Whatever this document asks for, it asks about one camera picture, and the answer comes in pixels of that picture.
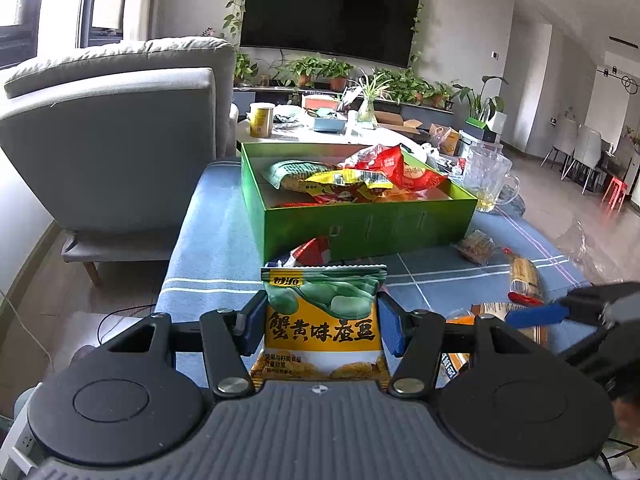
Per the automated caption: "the glass vase with spider plant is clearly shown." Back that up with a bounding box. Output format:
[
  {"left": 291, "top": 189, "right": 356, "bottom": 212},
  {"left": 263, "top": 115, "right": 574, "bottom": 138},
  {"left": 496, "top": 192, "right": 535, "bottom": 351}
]
[{"left": 352, "top": 72, "right": 397, "bottom": 125}]

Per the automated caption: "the clear plastic wrap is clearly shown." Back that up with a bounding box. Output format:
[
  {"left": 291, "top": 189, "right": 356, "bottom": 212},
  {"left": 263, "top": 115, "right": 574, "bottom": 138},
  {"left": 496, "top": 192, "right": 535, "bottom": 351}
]
[{"left": 556, "top": 217, "right": 640, "bottom": 283}]

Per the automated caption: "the red white blue snack packet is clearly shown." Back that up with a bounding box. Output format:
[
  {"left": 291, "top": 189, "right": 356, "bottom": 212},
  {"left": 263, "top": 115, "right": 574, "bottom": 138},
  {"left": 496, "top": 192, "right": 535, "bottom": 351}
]
[{"left": 264, "top": 236, "right": 332, "bottom": 269}]

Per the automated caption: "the red stool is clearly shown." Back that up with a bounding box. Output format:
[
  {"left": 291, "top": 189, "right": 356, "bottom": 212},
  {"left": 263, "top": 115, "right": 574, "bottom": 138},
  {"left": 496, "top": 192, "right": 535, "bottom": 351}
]
[{"left": 599, "top": 172, "right": 629, "bottom": 211}]

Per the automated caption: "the glass mug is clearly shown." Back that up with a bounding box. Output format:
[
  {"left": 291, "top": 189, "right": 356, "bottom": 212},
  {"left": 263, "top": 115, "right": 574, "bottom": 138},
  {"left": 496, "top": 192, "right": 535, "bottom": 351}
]
[{"left": 462, "top": 152, "right": 522, "bottom": 214}]

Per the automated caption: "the blue tray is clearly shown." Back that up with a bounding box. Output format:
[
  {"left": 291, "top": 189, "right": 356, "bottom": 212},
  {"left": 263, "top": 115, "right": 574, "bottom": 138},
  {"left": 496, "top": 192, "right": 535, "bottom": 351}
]
[{"left": 305, "top": 112, "right": 349, "bottom": 135}]

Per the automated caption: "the white cable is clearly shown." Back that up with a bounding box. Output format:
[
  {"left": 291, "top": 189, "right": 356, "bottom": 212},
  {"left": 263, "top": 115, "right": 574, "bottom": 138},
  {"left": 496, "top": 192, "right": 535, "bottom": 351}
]
[{"left": 0, "top": 287, "right": 53, "bottom": 378}]

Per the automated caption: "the orange white box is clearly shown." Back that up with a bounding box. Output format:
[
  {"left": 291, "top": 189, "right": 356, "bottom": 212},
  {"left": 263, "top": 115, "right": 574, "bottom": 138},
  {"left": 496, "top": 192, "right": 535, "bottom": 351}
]
[{"left": 302, "top": 93, "right": 342, "bottom": 111}]

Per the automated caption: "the green yellow bean snack packet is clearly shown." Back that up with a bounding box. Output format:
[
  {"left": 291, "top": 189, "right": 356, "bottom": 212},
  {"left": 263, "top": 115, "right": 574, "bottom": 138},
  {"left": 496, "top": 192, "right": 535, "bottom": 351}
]
[{"left": 259, "top": 263, "right": 391, "bottom": 392}]

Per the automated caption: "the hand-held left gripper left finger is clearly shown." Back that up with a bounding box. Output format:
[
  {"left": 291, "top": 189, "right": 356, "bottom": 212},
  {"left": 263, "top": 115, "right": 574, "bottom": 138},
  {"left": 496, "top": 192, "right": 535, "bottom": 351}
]
[{"left": 101, "top": 290, "right": 269, "bottom": 399}]

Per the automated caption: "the potted green plant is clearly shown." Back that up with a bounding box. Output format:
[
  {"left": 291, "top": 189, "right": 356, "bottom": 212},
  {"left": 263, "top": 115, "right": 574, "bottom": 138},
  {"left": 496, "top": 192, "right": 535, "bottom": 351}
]
[
  {"left": 394, "top": 69, "right": 432, "bottom": 104},
  {"left": 425, "top": 82, "right": 454, "bottom": 109},
  {"left": 234, "top": 53, "right": 259, "bottom": 86},
  {"left": 282, "top": 57, "right": 321, "bottom": 89},
  {"left": 320, "top": 59, "right": 354, "bottom": 92}
]

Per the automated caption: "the black framed window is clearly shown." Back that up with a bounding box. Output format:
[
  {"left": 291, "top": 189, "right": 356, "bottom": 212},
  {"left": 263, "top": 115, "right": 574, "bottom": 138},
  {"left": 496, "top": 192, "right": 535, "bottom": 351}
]
[{"left": 0, "top": 0, "right": 127, "bottom": 69}]

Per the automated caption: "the green vine around television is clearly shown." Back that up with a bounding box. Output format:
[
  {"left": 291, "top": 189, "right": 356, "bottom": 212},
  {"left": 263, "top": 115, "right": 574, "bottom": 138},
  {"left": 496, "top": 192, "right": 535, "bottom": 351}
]
[{"left": 222, "top": 0, "right": 427, "bottom": 69}]

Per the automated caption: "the white power strip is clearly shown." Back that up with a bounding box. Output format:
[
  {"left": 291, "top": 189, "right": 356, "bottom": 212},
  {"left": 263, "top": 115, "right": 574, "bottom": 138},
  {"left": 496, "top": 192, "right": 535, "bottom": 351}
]
[{"left": 7, "top": 427, "right": 43, "bottom": 478}]

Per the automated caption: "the clear plastic storage box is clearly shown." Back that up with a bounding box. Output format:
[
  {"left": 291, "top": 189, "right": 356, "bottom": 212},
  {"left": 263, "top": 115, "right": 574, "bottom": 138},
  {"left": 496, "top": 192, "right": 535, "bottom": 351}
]
[{"left": 457, "top": 130, "right": 504, "bottom": 162}]

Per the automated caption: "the black wall television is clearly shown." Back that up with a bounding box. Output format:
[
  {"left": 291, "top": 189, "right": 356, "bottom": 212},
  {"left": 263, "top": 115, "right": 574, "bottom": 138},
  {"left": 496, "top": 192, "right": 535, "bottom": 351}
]
[{"left": 240, "top": 0, "right": 423, "bottom": 69}]

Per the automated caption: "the open cardboard box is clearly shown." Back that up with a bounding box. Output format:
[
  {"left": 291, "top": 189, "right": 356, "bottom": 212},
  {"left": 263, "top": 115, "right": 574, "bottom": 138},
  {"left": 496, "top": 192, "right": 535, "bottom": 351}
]
[{"left": 373, "top": 109, "right": 427, "bottom": 134}]

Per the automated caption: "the green black box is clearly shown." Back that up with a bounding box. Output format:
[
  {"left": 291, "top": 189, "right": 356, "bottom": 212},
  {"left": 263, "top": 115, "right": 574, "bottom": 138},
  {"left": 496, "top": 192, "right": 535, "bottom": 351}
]
[{"left": 464, "top": 116, "right": 501, "bottom": 142}]

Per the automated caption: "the red cartoon snack packet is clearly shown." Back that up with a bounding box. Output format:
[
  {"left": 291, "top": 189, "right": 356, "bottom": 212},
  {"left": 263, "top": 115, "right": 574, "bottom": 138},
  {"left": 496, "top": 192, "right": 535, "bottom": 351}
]
[{"left": 314, "top": 187, "right": 382, "bottom": 207}]

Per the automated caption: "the black pendant lamp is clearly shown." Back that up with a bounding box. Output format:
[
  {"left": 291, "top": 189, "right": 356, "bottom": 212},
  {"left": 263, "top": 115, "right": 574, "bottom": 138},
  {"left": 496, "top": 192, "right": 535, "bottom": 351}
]
[{"left": 597, "top": 67, "right": 640, "bottom": 94}]

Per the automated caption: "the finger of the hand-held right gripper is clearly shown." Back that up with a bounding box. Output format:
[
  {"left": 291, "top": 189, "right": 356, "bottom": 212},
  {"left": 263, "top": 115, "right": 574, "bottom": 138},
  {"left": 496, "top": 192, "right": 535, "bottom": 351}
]
[{"left": 504, "top": 281, "right": 640, "bottom": 330}]

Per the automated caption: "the crumpled red snack packet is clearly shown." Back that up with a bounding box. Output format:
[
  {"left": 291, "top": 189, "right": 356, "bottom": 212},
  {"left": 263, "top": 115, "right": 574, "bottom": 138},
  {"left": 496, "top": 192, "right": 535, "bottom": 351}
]
[{"left": 339, "top": 144, "right": 407, "bottom": 187}]

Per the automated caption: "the grey armchair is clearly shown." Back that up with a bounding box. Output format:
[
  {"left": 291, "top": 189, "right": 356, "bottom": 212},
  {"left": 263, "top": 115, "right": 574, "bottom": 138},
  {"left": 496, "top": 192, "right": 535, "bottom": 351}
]
[{"left": 0, "top": 36, "right": 240, "bottom": 287}]

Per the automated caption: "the small clear noodle snack packet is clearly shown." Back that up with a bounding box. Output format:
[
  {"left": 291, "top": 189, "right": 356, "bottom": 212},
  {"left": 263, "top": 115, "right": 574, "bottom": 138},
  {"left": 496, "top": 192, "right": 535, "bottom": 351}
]
[{"left": 452, "top": 229, "right": 497, "bottom": 266}]

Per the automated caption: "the green cardboard box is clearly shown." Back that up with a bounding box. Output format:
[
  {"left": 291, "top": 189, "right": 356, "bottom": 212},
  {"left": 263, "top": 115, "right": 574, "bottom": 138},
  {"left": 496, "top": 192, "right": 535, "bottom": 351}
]
[{"left": 239, "top": 141, "right": 479, "bottom": 264}]

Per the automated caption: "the large-leaf plant in white pot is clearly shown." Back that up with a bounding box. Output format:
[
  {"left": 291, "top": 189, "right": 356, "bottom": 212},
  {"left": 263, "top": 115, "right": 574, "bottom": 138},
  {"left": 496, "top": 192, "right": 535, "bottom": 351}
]
[{"left": 452, "top": 74, "right": 509, "bottom": 131}]

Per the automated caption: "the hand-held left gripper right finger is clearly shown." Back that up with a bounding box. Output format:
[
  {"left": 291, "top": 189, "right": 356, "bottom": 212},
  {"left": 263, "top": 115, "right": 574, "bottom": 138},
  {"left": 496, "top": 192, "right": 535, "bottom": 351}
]
[{"left": 376, "top": 292, "right": 542, "bottom": 399}]

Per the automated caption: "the yellow can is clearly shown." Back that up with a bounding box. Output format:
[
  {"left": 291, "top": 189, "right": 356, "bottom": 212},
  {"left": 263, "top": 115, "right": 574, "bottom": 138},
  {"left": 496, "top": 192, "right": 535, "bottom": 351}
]
[{"left": 248, "top": 102, "right": 276, "bottom": 138}]

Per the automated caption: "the long biscuit packet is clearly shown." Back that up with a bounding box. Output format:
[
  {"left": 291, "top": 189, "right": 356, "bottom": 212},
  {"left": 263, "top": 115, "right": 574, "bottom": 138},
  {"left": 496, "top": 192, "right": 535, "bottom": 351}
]
[{"left": 501, "top": 247, "right": 545, "bottom": 307}]

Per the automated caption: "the black cable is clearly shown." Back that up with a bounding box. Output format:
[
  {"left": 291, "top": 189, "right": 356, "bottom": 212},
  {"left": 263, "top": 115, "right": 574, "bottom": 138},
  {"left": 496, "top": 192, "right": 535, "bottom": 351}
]
[{"left": 97, "top": 304, "right": 157, "bottom": 347}]

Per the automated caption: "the red orange snack packet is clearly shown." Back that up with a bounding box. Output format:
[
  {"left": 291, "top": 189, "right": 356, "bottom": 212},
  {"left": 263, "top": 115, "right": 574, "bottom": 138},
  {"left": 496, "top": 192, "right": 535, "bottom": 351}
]
[{"left": 394, "top": 164, "right": 449, "bottom": 194}]

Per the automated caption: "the round white table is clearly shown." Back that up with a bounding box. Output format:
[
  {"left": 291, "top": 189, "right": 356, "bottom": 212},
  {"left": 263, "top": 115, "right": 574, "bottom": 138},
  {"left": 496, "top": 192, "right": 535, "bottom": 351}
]
[{"left": 236, "top": 115, "right": 437, "bottom": 149}]

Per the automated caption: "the grey dining chair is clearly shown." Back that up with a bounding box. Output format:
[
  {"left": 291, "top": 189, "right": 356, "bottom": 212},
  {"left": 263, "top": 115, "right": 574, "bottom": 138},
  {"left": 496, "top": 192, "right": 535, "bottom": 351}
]
[
  {"left": 542, "top": 122, "right": 577, "bottom": 169},
  {"left": 562, "top": 127, "right": 607, "bottom": 194}
]

